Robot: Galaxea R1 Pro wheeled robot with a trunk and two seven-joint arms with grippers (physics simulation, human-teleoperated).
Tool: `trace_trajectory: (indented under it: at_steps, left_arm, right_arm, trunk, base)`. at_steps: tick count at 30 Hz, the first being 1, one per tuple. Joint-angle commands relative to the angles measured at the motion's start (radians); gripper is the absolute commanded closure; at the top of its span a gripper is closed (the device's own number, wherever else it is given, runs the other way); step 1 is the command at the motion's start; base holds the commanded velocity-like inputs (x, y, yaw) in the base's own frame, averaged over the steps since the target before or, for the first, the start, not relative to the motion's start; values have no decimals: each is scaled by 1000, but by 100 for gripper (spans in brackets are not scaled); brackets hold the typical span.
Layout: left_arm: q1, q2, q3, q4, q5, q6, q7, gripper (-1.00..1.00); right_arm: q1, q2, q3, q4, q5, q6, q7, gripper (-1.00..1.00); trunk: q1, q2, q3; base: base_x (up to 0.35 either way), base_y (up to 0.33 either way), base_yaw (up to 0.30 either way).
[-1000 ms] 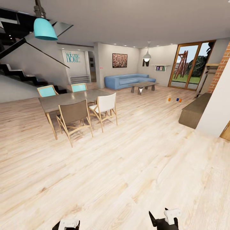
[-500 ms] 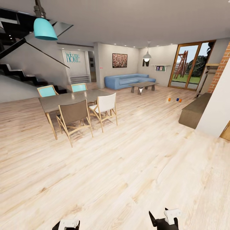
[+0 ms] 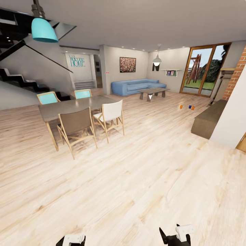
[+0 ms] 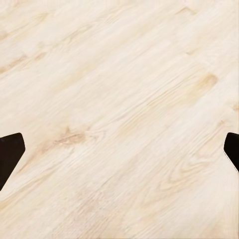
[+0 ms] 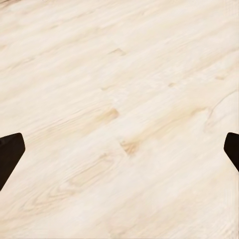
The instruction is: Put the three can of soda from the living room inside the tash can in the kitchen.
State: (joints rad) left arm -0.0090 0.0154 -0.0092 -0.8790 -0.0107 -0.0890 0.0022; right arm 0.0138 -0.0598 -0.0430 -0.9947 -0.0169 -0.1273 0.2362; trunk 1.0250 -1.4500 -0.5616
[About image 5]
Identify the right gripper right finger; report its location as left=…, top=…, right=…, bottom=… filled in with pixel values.
left=224, top=132, right=239, bottom=172

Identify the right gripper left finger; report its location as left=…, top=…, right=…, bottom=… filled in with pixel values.
left=0, top=132, right=25, bottom=191

